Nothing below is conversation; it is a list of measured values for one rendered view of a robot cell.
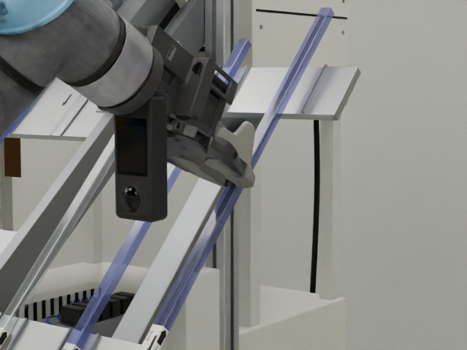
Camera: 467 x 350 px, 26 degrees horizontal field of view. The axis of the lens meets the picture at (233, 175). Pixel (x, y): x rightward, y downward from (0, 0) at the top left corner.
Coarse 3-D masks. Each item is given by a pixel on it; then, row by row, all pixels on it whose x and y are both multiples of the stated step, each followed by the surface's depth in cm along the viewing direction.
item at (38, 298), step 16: (64, 288) 188; (80, 288) 188; (96, 288) 188; (32, 304) 176; (48, 304) 179; (64, 304) 182; (80, 304) 167; (112, 304) 169; (128, 304) 172; (32, 320) 176; (48, 320) 179; (64, 320) 165; (112, 320) 169; (112, 336) 169
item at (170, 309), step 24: (312, 24) 115; (312, 48) 113; (288, 72) 111; (288, 96) 110; (264, 120) 108; (264, 144) 107; (240, 192) 104; (216, 216) 102; (192, 264) 99; (168, 312) 96
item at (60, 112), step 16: (176, 16) 160; (48, 96) 159; (64, 96) 157; (80, 96) 154; (32, 112) 157; (48, 112) 155; (64, 112) 153; (80, 112) 151; (96, 112) 149; (16, 128) 156; (32, 128) 154; (48, 128) 152; (64, 128) 150; (80, 128) 148
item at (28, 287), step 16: (112, 144) 121; (112, 160) 120; (96, 176) 118; (80, 192) 118; (80, 208) 116; (64, 224) 115; (64, 240) 115; (48, 256) 113; (32, 272) 112; (32, 288) 111; (16, 304) 110; (0, 320) 110; (16, 320) 110
